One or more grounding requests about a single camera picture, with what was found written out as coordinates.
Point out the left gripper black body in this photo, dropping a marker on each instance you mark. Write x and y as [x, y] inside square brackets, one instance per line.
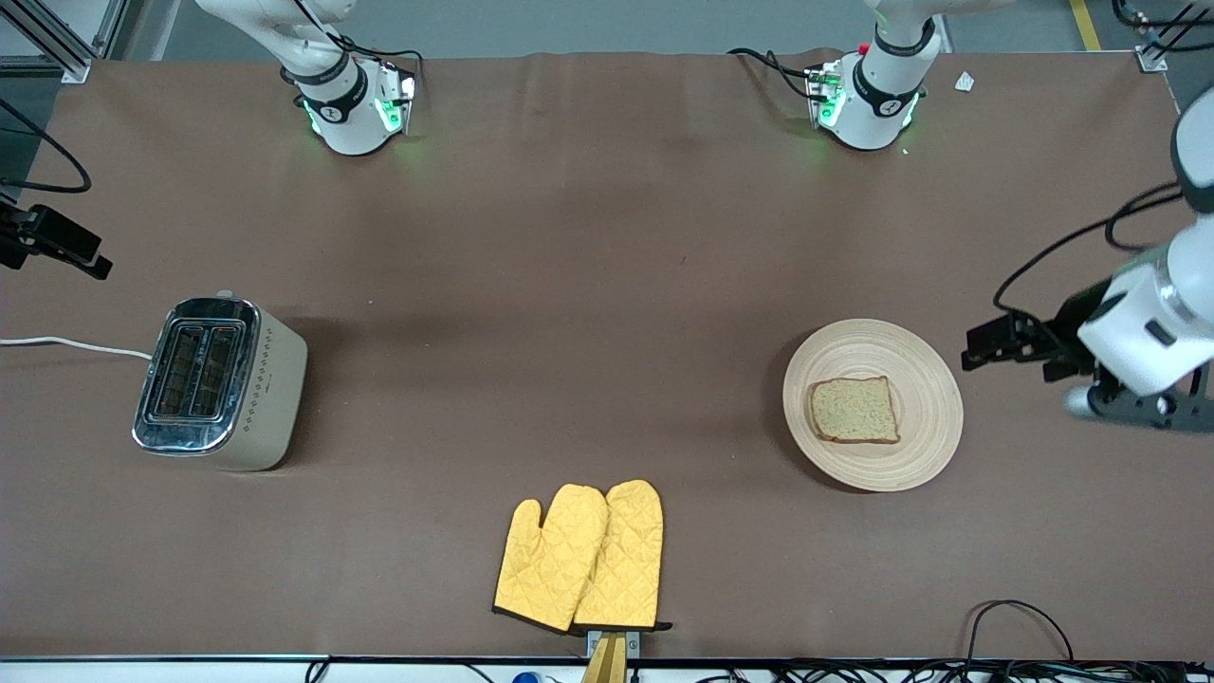
[1070, 329]

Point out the toast slice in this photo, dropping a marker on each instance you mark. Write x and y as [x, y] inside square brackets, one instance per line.
[854, 410]

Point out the round wooden plate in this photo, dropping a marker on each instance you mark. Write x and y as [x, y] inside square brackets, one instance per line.
[882, 465]

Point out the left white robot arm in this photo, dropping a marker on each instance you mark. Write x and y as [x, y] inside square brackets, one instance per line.
[877, 104]

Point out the chrome two-slot toaster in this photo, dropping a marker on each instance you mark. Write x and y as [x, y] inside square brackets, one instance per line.
[247, 408]

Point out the small white paper scrap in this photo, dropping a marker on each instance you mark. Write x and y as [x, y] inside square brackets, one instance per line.
[965, 82]

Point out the yellow quilted oven mitt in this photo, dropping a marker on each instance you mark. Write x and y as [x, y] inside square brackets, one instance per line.
[626, 560]
[550, 560]

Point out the brown table cover sheet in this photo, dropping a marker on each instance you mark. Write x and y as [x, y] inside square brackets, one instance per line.
[569, 285]

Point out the aluminium frame profile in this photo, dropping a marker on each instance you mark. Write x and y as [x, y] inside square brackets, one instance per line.
[1152, 57]
[57, 47]

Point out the grey metal bracket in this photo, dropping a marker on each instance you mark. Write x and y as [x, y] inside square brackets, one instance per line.
[634, 643]

